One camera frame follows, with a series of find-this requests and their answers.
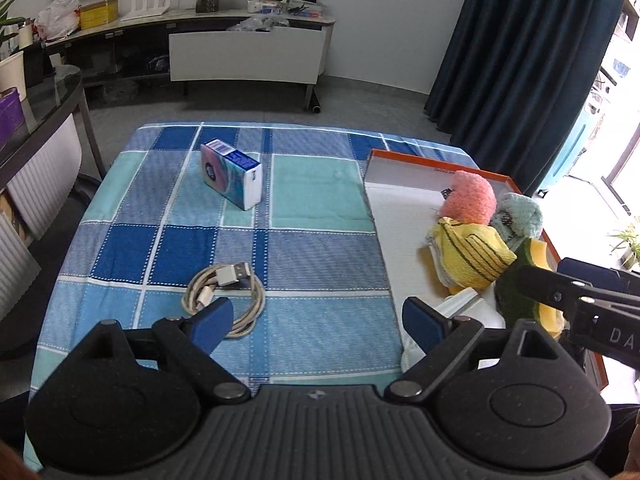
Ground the blue tissue pack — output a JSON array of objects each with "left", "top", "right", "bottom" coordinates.
[{"left": 200, "top": 139, "right": 264, "bottom": 210}]

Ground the blue checkered tablecloth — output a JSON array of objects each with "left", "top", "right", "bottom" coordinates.
[{"left": 22, "top": 120, "right": 478, "bottom": 470}]

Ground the yellow striped towel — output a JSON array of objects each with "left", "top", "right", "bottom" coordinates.
[{"left": 426, "top": 218, "right": 516, "bottom": 290}]

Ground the dark blue curtain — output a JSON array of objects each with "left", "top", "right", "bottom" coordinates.
[{"left": 424, "top": 0, "right": 624, "bottom": 195}]

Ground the white plastic bag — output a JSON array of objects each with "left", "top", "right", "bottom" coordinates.
[{"left": 35, "top": 0, "right": 80, "bottom": 41}]

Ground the white tv cabinet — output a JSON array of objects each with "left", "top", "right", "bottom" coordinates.
[{"left": 47, "top": 10, "right": 335, "bottom": 113}]

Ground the yellow green sponge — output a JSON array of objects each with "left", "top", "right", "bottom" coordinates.
[{"left": 495, "top": 238, "right": 565, "bottom": 339}]

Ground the light blue fluffy slipper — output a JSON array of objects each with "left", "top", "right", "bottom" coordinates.
[{"left": 489, "top": 193, "right": 542, "bottom": 252}]

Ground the orange yellow cloth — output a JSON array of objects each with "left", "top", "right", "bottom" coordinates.
[{"left": 448, "top": 285, "right": 464, "bottom": 295}]

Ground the purple tray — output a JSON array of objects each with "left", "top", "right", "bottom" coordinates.
[{"left": 0, "top": 87, "right": 25, "bottom": 148}]

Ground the pink fluffy slipper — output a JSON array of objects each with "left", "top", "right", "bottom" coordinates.
[{"left": 439, "top": 170, "right": 497, "bottom": 226}]

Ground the round dark coffee table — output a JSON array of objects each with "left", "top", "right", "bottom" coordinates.
[{"left": 0, "top": 62, "right": 109, "bottom": 356}]

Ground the white paper cup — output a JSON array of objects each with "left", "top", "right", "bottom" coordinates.
[{"left": 0, "top": 51, "right": 26, "bottom": 102}]

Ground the right human hand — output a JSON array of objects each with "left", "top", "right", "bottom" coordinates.
[{"left": 624, "top": 422, "right": 640, "bottom": 479}]

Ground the yellow box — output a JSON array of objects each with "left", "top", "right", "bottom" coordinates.
[{"left": 79, "top": 0, "right": 119, "bottom": 30}]

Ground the white usb cable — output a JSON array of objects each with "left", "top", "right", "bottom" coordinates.
[{"left": 180, "top": 260, "right": 266, "bottom": 339}]

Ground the white wifi router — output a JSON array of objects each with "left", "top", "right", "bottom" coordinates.
[{"left": 122, "top": 0, "right": 171, "bottom": 21}]

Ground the green leafy plant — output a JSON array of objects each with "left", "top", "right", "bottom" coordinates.
[{"left": 0, "top": 0, "right": 26, "bottom": 46}]

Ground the white face mask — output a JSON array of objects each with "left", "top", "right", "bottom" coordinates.
[{"left": 400, "top": 285, "right": 506, "bottom": 372}]

